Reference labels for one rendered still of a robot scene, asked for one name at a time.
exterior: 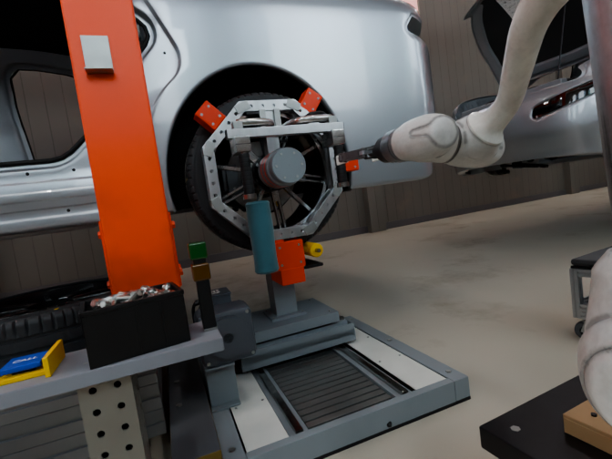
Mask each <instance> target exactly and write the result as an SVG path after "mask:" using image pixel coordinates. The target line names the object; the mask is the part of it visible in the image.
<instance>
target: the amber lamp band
mask: <svg viewBox="0 0 612 459"><path fill-rule="evenodd" d="M190 267H191V272H192V279H193V280H194V281H195V282H197V281H205V280H209V279H210V278H211V274H210V268H209V263H208V262H205V263H200V264H196V265H193V264H191V265H190Z"/></svg>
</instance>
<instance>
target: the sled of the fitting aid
mask: <svg viewBox="0 0 612 459"><path fill-rule="evenodd" d="M339 318H340V320H339V321H336V322H333V323H329V324H325V325H322V326H319V327H315V328H311V329H308V330H305V331H299V332H295V333H292V334H288V335H285V336H281V337H278V338H275V339H271V340H267V341H264V342H258V343H256V345H257V350H256V353H255V354H254V355H252V356H250V357H246V358H243V359H239V360H237V362H238V364H239V366H240V368H241V370H242V372H248V371H251V370H255V369H258V368H260V367H264V366H267V365H271V364H274V363H276V362H282V361H286V360H289V359H291V358H295V357H298V356H302V355H304V354H307V353H311V352H316V351H319V350H322V349H326V348H329V347H332V346H335V345H339V344H342V343H345V342H350V341H354V340H356V336H355V329H354V322H352V321H349V320H347V319H345V318H344V317H343V316H341V315H339Z"/></svg>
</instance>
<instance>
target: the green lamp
mask: <svg viewBox="0 0 612 459"><path fill-rule="evenodd" d="M188 251H189V258H190V260H201V259H206V258H207V257H208V253H207V246H206V242H205V241H203V240H201V241H195V242H190V243H188Z"/></svg>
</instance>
